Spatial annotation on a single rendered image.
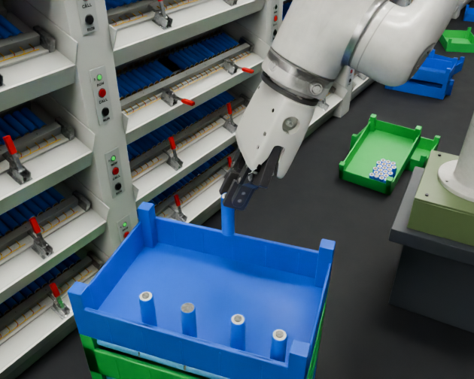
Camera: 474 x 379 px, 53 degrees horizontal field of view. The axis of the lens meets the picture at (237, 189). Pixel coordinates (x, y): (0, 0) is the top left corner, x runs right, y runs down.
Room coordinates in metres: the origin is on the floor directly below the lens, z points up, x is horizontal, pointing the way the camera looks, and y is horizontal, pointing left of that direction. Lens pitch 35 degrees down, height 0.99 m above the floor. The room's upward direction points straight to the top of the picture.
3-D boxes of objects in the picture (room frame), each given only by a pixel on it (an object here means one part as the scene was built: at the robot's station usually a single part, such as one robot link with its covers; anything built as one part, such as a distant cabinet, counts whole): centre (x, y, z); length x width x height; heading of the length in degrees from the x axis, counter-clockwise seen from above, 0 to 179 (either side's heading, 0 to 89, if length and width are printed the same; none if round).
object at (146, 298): (0.41, 0.11, 0.52); 0.02 x 0.02 x 0.06
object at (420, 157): (1.71, -0.65, 0.04); 0.30 x 0.20 x 0.08; 55
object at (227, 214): (0.52, 0.01, 0.60); 0.02 x 0.02 x 0.06
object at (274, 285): (0.46, 0.04, 0.52); 0.30 x 0.20 x 0.08; 72
